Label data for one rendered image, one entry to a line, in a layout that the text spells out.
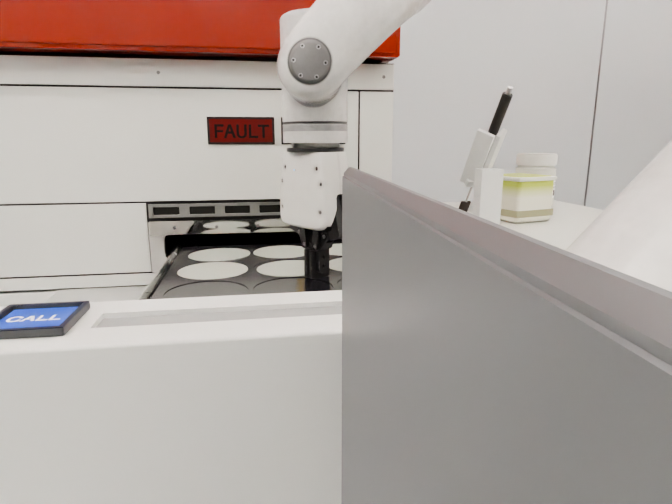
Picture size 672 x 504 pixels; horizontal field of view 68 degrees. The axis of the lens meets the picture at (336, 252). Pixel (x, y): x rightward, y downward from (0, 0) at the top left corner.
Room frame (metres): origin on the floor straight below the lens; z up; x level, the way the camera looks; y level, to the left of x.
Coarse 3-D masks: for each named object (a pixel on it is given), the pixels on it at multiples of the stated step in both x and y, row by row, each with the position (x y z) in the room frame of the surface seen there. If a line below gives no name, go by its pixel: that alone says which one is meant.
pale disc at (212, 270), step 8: (200, 264) 0.74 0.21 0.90; (208, 264) 0.74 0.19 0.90; (216, 264) 0.74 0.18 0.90; (224, 264) 0.74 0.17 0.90; (232, 264) 0.74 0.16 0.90; (240, 264) 0.74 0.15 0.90; (184, 272) 0.69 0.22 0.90; (192, 272) 0.69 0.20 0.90; (200, 272) 0.69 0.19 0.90; (208, 272) 0.69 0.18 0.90; (216, 272) 0.69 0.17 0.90; (224, 272) 0.69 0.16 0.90; (232, 272) 0.69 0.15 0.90; (240, 272) 0.69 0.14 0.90
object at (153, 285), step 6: (180, 246) 0.86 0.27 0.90; (174, 252) 0.81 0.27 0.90; (168, 258) 0.76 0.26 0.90; (174, 258) 0.78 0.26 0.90; (168, 264) 0.73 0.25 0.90; (156, 276) 0.66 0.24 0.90; (162, 276) 0.67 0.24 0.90; (150, 282) 0.63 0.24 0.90; (156, 282) 0.63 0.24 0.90; (150, 288) 0.60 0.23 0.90; (156, 288) 0.62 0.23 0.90; (144, 294) 0.58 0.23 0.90; (150, 294) 0.58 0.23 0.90
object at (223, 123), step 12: (216, 120) 0.91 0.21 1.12; (228, 120) 0.91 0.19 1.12; (240, 120) 0.92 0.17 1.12; (252, 120) 0.92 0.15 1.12; (264, 120) 0.92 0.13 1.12; (216, 132) 0.91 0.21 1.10; (228, 132) 0.91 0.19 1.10; (240, 132) 0.92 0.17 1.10; (252, 132) 0.92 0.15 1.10; (264, 132) 0.92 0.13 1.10
